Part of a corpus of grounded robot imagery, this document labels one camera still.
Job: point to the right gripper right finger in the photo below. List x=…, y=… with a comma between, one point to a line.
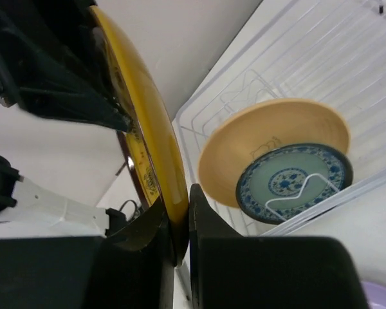
x=211, y=273

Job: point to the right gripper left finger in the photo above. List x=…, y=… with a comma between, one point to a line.
x=141, y=263

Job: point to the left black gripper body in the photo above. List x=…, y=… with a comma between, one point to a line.
x=45, y=32

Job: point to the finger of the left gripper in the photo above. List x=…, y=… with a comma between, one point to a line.
x=55, y=92

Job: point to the blue floral plate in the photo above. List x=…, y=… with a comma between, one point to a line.
x=289, y=180

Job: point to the beige plate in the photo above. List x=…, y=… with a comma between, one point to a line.
x=259, y=129

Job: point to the purple plate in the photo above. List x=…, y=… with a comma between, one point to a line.
x=375, y=294

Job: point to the white wire dish rack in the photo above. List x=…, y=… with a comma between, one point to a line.
x=333, y=52

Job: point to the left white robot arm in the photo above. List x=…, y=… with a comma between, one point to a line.
x=23, y=202

